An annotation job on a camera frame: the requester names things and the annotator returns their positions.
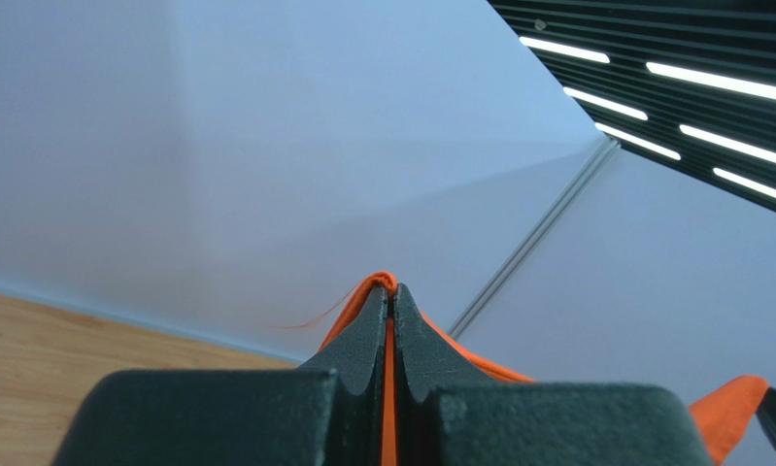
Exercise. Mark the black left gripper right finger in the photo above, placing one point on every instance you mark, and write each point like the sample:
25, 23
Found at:
449, 412

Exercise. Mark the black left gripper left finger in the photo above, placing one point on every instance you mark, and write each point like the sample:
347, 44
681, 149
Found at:
327, 411

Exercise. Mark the orange t shirt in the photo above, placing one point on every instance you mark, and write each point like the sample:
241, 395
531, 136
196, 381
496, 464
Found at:
722, 416

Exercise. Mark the ceiling light strips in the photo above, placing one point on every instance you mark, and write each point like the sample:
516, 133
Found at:
720, 136

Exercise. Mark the right aluminium corner post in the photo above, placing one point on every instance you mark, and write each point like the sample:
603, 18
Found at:
600, 157

